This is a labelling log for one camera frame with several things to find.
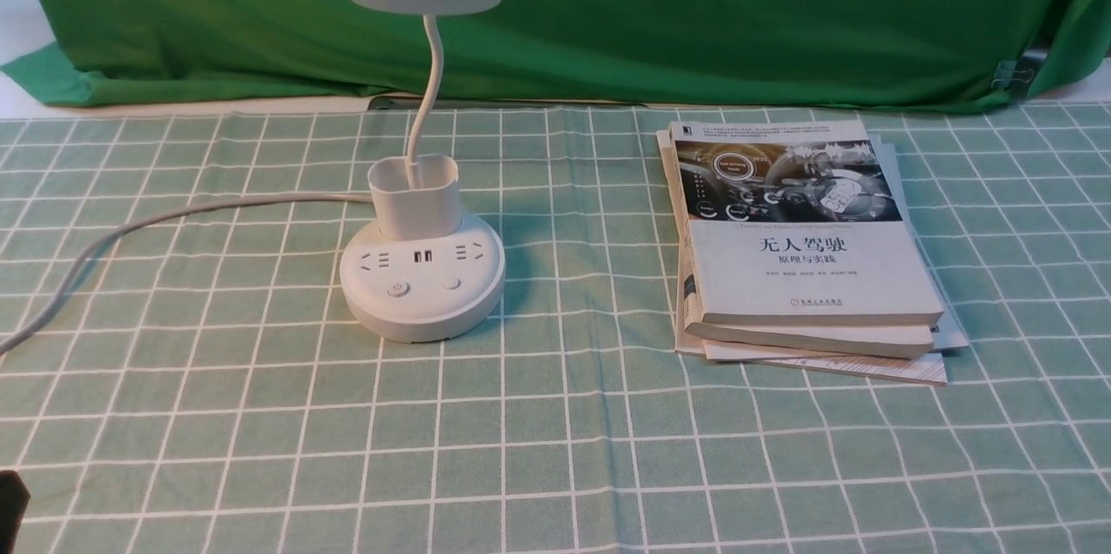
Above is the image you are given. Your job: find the white lamp power cable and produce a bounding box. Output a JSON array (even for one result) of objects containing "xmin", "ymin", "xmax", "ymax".
[{"xmin": 0, "ymin": 193, "xmax": 373, "ymax": 355}]

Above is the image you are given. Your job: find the black gloved hand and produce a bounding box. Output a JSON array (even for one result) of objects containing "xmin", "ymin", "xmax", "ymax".
[{"xmin": 0, "ymin": 470, "xmax": 31, "ymax": 554}]

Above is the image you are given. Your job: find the book in stack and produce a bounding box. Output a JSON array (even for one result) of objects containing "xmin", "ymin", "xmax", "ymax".
[
  {"xmin": 657, "ymin": 130, "xmax": 939, "ymax": 360},
  {"xmin": 674, "ymin": 308, "xmax": 970, "ymax": 386}
]

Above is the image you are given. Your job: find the green checkered tablecloth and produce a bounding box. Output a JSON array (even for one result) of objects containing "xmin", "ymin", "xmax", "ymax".
[{"xmin": 1, "ymin": 102, "xmax": 1110, "ymax": 553}]

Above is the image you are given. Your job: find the green backdrop cloth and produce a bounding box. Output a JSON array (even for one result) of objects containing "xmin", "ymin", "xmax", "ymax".
[{"xmin": 3, "ymin": 0, "xmax": 1108, "ymax": 112}]

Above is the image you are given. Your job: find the middle book in stack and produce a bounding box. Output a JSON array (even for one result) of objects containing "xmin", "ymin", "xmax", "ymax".
[{"xmin": 657, "ymin": 130, "xmax": 939, "ymax": 360}]

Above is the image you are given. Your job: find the metal binder clip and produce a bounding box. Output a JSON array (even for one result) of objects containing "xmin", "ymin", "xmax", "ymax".
[{"xmin": 989, "ymin": 58, "xmax": 1042, "ymax": 102}]

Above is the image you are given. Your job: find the bottom book in stack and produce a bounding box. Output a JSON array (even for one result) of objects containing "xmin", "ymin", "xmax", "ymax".
[{"xmin": 674, "ymin": 308, "xmax": 970, "ymax": 386}]

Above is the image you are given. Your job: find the white top book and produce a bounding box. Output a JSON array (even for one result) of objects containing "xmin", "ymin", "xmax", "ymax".
[{"xmin": 669, "ymin": 120, "xmax": 945, "ymax": 328}]

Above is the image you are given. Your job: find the white desk lamp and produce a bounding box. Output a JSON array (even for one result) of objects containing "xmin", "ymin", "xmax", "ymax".
[{"xmin": 339, "ymin": 0, "xmax": 506, "ymax": 343}]

